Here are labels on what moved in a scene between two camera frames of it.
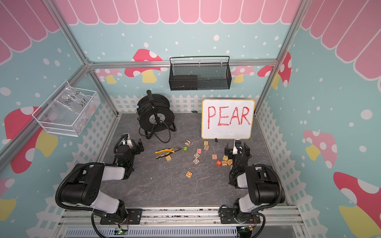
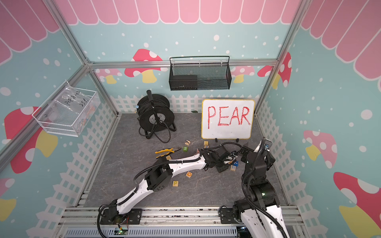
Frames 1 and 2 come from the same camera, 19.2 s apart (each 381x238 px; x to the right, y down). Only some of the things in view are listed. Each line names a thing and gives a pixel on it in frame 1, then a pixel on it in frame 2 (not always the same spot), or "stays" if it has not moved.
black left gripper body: [135, 151] → [221, 166]
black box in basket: [183, 82] stays
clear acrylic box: [68, 110] stays
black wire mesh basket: [200, 76] stays
